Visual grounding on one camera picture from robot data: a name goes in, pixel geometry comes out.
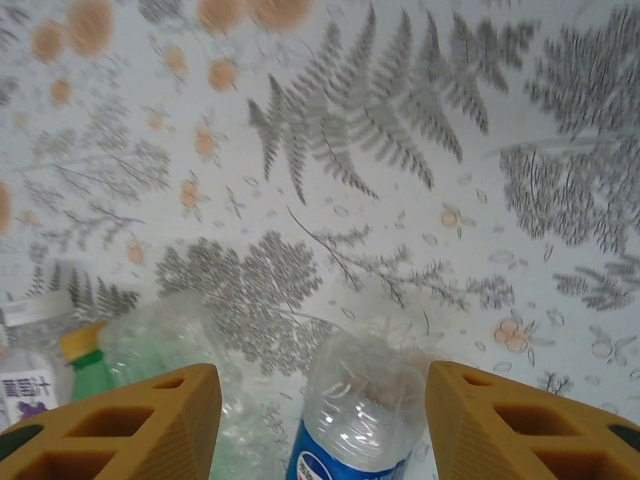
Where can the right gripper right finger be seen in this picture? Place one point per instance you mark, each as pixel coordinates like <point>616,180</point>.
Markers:
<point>500,440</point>

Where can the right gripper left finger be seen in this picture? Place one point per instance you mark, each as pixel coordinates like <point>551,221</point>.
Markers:
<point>150,440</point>

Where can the green bottle yellow cap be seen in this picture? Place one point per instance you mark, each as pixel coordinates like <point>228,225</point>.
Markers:
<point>87,372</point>

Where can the purple grape juice bottle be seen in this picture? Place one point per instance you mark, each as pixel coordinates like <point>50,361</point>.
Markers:
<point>25,360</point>

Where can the Pepsi label plastic bottle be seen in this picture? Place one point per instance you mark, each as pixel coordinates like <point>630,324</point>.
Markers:
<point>345,425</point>

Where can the crushed clear plastic bottle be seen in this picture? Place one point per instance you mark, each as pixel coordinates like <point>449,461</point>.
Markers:
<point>165,340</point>

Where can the grey floral tablecloth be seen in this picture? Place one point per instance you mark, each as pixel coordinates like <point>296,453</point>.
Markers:
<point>350,75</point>

